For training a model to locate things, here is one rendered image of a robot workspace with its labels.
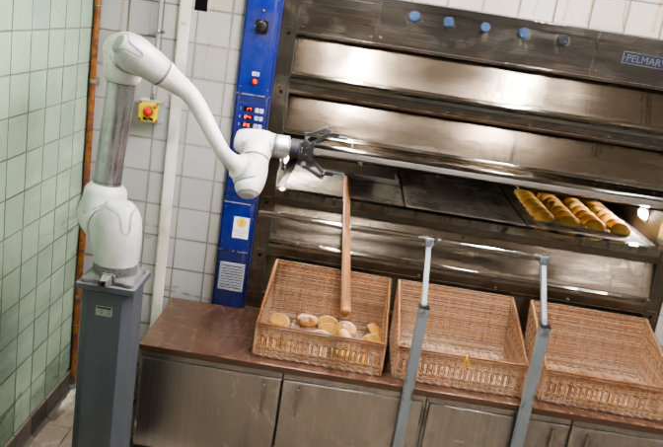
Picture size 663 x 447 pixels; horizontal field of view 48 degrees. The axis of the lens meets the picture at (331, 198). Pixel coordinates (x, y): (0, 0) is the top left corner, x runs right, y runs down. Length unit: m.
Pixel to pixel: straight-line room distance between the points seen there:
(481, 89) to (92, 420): 2.08
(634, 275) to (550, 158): 0.70
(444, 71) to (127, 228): 1.56
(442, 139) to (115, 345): 1.65
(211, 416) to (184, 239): 0.85
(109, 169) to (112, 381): 0.75
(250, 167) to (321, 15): 0.93
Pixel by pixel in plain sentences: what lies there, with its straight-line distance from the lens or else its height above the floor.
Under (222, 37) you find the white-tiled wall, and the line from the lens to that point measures 3.39.
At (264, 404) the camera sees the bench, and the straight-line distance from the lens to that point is 3.23.
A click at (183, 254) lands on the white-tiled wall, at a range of 3.62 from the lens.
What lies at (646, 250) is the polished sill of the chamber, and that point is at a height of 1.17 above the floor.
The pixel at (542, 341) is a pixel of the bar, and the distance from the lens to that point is 3.07.
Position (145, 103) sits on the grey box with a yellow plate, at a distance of 3.43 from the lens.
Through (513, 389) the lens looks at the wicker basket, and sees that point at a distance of 3.27.
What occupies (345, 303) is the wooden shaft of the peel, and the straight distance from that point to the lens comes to 2.20.
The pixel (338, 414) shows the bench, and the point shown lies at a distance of 3.23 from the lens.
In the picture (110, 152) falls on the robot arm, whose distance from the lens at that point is 2.76.
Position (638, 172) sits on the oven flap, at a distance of 3.60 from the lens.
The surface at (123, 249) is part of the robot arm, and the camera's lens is 2.63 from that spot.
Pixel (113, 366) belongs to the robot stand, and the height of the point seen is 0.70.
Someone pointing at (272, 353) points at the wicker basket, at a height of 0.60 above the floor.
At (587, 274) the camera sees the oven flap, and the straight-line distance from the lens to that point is 3.67.
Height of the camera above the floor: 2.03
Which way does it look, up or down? 14 degrees down
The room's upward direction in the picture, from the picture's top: 9 degrees clockwise
